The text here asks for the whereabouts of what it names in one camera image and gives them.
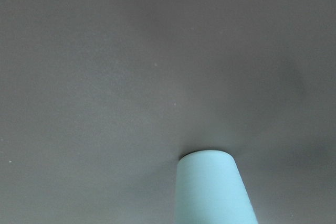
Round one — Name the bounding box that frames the light blue cup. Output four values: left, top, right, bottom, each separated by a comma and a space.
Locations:
174, 150, 258, 223

